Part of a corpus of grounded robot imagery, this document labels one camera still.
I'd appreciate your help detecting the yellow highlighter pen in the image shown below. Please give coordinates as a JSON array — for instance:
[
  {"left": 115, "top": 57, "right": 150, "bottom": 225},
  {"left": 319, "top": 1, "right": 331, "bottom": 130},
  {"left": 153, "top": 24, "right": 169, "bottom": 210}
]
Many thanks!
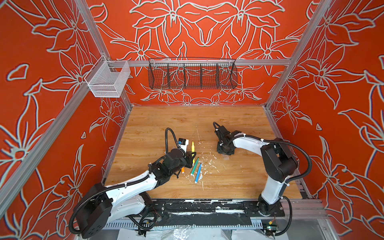
[{"left": 191, "top": 141, "right": 195, "bottom": 164}]

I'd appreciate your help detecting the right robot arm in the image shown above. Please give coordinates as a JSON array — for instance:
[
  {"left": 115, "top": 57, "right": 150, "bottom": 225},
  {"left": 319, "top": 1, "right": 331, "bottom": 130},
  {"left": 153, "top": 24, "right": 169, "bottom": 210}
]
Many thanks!
[{"left": 213, "top": 122, "right": 313, "bottom": 217}]

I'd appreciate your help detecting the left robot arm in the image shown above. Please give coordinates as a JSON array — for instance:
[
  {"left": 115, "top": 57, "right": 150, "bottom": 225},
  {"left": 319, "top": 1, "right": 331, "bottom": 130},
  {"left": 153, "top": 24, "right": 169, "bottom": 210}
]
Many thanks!
[{"left": 68, "top": 148, "right": 197, "bottom": 239}]

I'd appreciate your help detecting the green highlighter pen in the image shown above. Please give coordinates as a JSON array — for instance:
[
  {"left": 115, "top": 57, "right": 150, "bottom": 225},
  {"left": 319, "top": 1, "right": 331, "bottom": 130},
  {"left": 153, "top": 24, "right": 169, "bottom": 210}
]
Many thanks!
[{"left": 191, "top": 158, "right": 199, "bottom": 176}]

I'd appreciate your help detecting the blue highlighter pen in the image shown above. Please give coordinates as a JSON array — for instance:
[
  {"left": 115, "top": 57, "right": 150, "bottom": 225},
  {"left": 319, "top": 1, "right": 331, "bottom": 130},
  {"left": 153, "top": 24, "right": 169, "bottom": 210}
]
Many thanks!
[{"left": 195, "top": 164, "right": 202, "bottom": 184}]

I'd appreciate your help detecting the white mesh basket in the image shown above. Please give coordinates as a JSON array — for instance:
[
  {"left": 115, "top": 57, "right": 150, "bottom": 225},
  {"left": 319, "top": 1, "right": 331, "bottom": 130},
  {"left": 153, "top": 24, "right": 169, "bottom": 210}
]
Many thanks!
[{"left": 84, "top": 56, "right": 131, "bottom": 98}]

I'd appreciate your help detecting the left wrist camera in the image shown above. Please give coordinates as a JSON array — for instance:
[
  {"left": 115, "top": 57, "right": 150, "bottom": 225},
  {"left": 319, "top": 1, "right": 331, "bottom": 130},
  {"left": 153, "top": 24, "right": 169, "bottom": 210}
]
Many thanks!
[{"left": 178, "top": 138, "right": 189, "bottom": 152}]

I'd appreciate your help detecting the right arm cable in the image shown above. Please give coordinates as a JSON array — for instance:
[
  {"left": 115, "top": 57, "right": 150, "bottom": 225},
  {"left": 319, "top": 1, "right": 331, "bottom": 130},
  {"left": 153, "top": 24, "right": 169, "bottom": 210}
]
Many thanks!
[{"left": 212, "top": 121, "right": 313, "bottom": 184}]

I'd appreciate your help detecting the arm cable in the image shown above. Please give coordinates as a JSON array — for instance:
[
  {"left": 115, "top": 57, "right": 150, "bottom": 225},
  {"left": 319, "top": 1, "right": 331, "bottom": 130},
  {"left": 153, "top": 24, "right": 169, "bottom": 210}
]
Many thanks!
[
  {"left": 164, "top": 127, "right": 181, "bottom": 155},
  {"left": 212, "top": 121, "right": 313, "bottom": 184}
]

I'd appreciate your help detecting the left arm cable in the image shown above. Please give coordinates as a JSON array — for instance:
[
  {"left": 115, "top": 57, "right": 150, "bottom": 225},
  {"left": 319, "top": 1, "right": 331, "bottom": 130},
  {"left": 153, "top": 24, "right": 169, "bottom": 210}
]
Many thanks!
[{"left": 164, "top": 127, "right": 181, "bottom": 155}]

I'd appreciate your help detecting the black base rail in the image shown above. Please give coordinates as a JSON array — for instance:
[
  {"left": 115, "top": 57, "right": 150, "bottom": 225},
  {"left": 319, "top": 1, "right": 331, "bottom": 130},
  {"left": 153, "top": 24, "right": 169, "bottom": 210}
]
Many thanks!
[{"left": 153, "top": 199, "right": 288, "bottom": 229}]

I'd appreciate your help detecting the black wire basket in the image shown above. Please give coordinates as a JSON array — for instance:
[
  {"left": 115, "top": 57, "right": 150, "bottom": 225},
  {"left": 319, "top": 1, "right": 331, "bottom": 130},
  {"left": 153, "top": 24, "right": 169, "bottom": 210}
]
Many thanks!
[{"left": 148, "top": 57, "right": 238, "bottom": 90}]

